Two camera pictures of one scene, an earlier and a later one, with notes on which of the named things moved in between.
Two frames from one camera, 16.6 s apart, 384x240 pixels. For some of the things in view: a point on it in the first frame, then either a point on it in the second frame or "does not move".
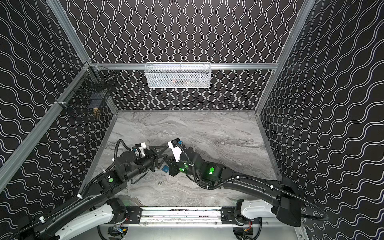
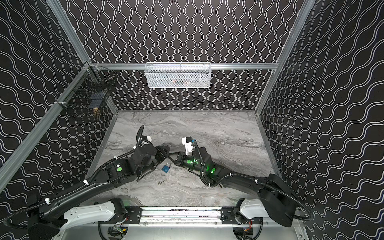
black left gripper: [152, 159] does not move
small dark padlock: [165, 169] does not move
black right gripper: [173, 165] to [180, 160]
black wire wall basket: [91, 89] does not move
